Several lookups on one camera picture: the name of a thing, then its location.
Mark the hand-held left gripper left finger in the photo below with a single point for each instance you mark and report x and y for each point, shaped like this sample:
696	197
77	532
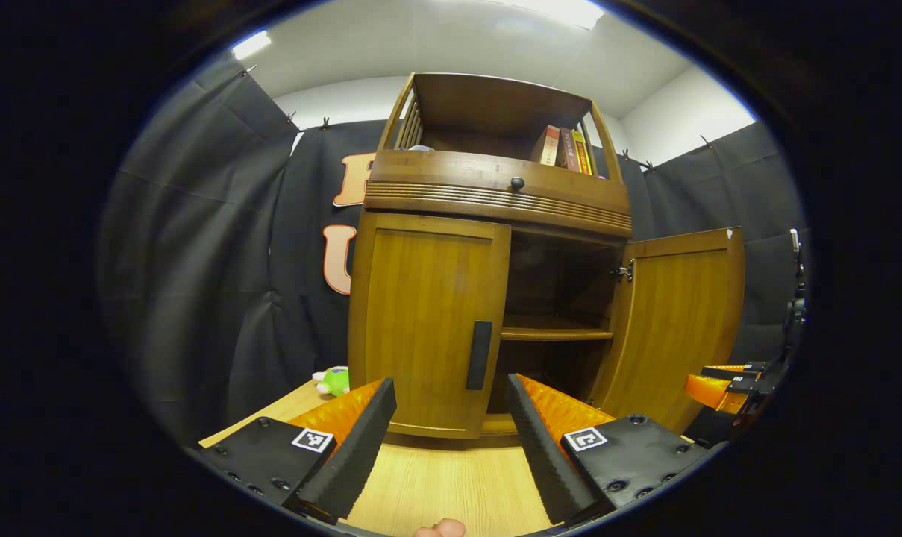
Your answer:
357	447

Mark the tan book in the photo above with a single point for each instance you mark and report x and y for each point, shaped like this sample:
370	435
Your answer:
546	148

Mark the wooden inner shelf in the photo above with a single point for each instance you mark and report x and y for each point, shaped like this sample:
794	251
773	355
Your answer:
555	333

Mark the wooden cabinet door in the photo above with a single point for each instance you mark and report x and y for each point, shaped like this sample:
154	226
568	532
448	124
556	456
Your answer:
682	328
421	321

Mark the black backdrop cloth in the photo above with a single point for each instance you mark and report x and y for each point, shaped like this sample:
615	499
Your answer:
197	261

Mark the yellow book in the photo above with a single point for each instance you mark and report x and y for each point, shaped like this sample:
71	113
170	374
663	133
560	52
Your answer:
583	156

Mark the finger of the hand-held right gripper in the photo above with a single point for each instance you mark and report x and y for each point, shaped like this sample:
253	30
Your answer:
734	368
708	389

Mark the green plush toy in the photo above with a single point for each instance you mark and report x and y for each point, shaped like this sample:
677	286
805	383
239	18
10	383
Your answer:
335	382

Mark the wooden double-door shoe cabinet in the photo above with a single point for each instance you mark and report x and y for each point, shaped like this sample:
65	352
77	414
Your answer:
488	104

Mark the small ceiling light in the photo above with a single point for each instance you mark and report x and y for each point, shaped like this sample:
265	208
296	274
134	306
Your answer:
251	45

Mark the metal door hinge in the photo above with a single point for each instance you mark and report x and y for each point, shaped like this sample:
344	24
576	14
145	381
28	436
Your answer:
624	272

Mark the dark red book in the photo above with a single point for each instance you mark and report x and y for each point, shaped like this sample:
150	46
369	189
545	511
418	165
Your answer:
568	151

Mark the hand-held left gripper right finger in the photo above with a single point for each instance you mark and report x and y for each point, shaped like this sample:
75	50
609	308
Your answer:
544	447

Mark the wooden cabinet drawer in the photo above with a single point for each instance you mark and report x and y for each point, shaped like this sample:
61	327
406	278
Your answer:
450	173

